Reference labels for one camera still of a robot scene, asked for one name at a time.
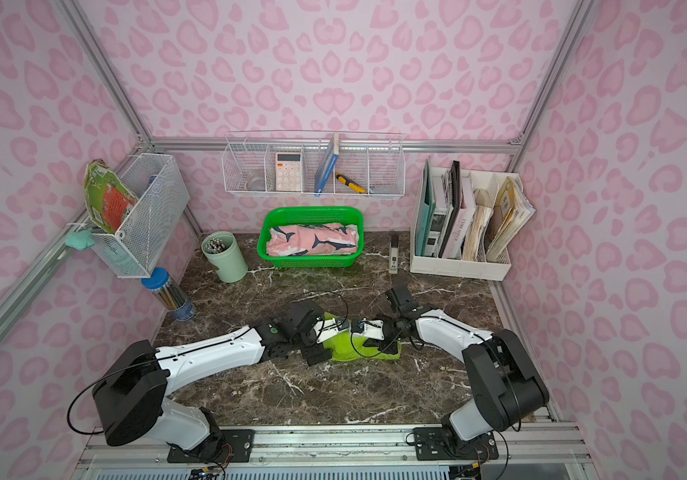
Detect blue lid pencil jar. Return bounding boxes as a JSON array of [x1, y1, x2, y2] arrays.
[[141, 267, 196, 321]]

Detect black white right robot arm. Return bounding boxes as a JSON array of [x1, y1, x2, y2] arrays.
[[383, 285, 551, 443]]

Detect green red paper packet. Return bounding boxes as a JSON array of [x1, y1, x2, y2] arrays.
[[84, 159, 139, 234]]

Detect white file organizer rack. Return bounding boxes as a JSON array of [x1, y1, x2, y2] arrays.
[[409, 165, 525, 281]]

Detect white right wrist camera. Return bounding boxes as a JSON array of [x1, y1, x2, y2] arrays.
[[351, 319, 385, 341]]

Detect small glass dish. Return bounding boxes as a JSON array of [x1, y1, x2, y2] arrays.
[[245, 171, 267, 192]]

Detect mint green wall hook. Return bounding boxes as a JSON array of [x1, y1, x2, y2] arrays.
[[65, 230, 96, 251]]

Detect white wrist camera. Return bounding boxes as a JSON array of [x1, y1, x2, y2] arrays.
[[351, 319, 385, 341], [314, 317, 349, 344]]

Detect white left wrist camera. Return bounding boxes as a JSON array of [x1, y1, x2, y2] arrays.
[[314, 317, 349, 344]]

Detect mint green cup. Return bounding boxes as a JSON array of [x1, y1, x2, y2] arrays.
[[201, 231, 248, 283]]

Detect yellow utility knife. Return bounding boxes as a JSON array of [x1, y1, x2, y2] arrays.
[[336, 173, 367, 194]]

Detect black remote control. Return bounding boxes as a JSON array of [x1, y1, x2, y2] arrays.
[[389, 232, 399, 275]]

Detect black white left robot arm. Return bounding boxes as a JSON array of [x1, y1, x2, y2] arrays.
[[92, 300, 340, 456]]

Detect dark green folder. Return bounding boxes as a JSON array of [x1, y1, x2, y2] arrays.
[[413, 161, 435, 256]]

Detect clear wire wall shelf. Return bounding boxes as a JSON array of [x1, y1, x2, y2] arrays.
[[222, 132, 407, 198]]

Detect pink calculator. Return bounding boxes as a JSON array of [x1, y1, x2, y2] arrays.
[[275, 152, 304, 192]]

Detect brown paper envelopes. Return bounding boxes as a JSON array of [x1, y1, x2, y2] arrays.
[[485, 177, 535, 262]]

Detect green plastic basket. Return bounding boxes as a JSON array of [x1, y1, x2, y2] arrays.
[[257, 206, 365, 268]]

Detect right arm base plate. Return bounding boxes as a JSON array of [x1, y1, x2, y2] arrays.
[[405, 427, 499, 463]]

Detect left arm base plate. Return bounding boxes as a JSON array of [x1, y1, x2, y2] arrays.
[[167, 429, 256, 465]]

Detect pink shark print shorts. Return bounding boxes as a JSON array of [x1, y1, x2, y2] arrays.
[[267, 223, 359, 257]]

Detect white mesh wall basket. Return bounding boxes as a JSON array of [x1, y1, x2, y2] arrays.
[[90, 153, 190, 278]]

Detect lime green garment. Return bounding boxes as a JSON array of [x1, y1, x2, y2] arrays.
[[323, 312, 401, 362]]

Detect blue book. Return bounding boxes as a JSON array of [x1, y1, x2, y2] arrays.
[[314, 132, 340, 194]]

